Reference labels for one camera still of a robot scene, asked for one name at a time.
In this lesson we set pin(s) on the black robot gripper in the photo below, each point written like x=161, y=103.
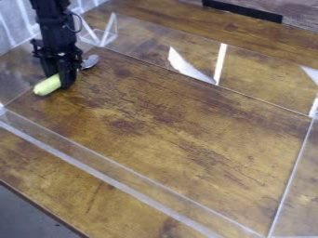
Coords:
x=62, y=56

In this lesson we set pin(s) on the green handled metal spoon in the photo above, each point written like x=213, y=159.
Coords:
x=52, y=83

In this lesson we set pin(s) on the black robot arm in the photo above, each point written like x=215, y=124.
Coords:
x=54, y=19

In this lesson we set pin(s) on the clear acrylic enclosure wall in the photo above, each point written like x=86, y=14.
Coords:
x=185, y=138

